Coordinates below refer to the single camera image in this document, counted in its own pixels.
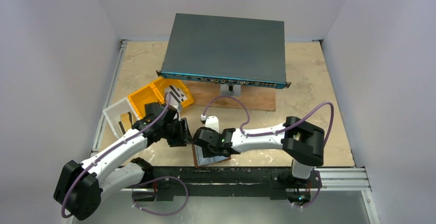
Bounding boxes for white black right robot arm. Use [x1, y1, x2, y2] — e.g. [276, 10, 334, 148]
[193, 116, 326, 179]

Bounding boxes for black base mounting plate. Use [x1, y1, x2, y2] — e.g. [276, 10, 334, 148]
[132, 166, 319, 203]

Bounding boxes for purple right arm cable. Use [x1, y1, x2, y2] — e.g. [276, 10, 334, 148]
[201, 95, 335, 148]

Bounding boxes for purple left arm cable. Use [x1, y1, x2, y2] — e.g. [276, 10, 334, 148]
[60, 92, 172, 218]

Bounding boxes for grey metal camera stand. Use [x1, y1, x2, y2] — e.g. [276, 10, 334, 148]
[220, 84, 241, 97]

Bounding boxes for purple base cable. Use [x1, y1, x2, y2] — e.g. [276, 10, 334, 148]
[131, 176, 190, 217]
[291, 170, 323, 210]

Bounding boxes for white cards in bin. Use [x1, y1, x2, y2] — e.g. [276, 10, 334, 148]
[165, 85, 188, 105]

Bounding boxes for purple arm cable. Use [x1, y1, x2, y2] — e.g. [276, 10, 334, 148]
[60, 92, 172, 218]
[201, 95, 335, 148]

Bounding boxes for yellow plastic bin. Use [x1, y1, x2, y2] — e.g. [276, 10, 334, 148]
[128, 78, 194, 118]

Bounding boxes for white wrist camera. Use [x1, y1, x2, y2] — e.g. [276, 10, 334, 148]
[200, 114, 220, 132]
[171, 102, 183, 112]

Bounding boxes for white plastic bin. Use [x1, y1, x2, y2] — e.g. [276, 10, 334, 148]
[103, 97, 139, 139]

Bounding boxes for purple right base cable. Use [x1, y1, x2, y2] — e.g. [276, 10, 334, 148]
[291, 170, 323, 210]

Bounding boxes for brown leather card holder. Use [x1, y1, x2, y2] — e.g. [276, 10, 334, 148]
[192, 145, 231, 167]

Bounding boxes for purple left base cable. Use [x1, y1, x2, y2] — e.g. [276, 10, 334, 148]
[131, 176, 190, 217]

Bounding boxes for grey blue network switch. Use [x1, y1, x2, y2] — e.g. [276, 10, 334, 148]
[156, 13, 290, 89]

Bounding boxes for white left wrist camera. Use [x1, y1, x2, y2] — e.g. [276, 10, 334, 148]
[171, 102, 183, 112]

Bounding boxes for aluminium frame rail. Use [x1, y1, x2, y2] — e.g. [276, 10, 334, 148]
[90, 39, 129, 157]

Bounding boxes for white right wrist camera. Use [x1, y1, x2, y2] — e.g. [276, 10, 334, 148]
[200, 114, 220, 132]

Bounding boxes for brown wooden board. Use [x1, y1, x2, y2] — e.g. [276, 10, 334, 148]
[184, 81, 276, 111]

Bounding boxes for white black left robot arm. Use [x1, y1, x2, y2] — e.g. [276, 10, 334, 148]
[53, 102, 192, 220]

